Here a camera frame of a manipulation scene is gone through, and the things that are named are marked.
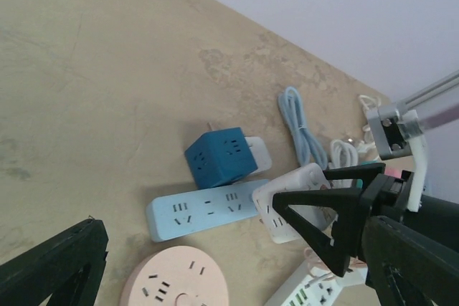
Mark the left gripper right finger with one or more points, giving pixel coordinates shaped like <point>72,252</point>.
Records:
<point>408,268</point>

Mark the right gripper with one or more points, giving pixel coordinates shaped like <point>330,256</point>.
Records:
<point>332,221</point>

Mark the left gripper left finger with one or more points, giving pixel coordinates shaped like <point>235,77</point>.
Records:
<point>67,269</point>

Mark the dark blue cube socket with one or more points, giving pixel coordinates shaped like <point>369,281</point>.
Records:
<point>220,157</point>

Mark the pink triangular power strip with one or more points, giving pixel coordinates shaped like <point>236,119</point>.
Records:
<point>389,171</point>

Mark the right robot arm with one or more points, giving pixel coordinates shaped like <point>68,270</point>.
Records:
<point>439,219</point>

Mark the white power strip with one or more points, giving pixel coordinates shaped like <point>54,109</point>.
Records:
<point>310,286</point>

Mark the white charger block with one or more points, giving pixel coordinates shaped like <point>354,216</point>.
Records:
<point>260,153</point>

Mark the pink round power strip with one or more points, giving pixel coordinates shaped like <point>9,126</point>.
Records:
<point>180,275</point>

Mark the light blue power strip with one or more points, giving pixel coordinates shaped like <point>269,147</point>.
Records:
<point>173,216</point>

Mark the aluminium rail frame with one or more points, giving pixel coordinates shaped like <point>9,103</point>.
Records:
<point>432,91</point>

